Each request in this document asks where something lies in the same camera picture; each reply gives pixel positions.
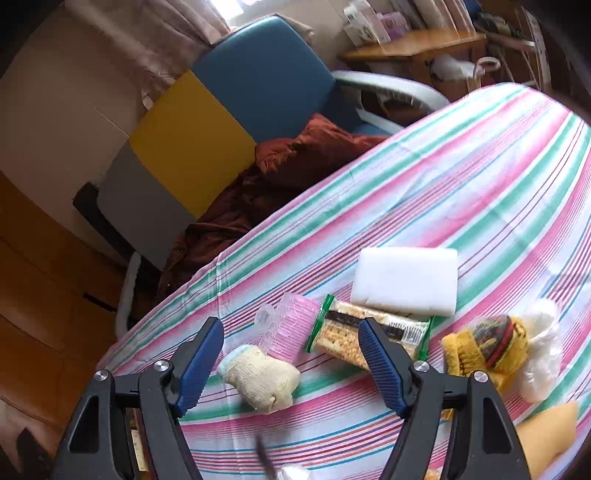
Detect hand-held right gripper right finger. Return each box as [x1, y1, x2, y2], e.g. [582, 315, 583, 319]
[358, 316, 532, 480]

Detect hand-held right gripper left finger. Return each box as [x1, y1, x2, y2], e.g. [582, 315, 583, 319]
[51, 316, 225, 480]

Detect cracker packet with green edges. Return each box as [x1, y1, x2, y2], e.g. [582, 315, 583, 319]
[305, 294, 435, 372]

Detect cream fluffy ball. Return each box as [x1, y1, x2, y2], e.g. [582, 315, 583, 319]
[217, 345, 302, 413]

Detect pink hair roller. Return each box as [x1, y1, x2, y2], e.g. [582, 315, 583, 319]
[255, 292, 326, 363]

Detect white plastic bag bundle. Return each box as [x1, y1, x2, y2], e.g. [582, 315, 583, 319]
[515, 299, 564, 403]

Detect white foam block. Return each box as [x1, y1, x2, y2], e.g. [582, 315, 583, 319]
[351, 247, 459, 318]

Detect wooden wardrobe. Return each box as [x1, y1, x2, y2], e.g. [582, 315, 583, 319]
[0, 171, 134, 462]

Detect black object behind chair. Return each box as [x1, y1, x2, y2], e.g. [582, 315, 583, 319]
[72, 182, 137, 266]

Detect yellow sponge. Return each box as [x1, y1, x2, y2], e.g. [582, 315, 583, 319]
[515, 401, 580, 480]

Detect striped tablecloth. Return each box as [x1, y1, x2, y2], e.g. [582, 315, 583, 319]
[95, 83, 591, 480]

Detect red-brown blanket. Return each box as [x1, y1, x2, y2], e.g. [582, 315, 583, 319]
[157, 113, 391, 301]

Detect grey yellow blue chair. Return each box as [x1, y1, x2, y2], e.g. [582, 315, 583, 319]
[71, 14, 451, 337]

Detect wooden desk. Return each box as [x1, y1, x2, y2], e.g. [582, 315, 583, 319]
[339, 28, 488, 86]

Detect pale patterned curtain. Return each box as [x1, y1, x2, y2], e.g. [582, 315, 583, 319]
[65, 0, 243, 109]

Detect boxes on desk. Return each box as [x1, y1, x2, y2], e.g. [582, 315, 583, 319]
[344, 0, 409, 46]

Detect white rack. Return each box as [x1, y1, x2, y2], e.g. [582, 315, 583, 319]
[475, 14, 552, 90]

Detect row of books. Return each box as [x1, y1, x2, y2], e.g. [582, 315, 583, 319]
[392, 0, 478, 33]

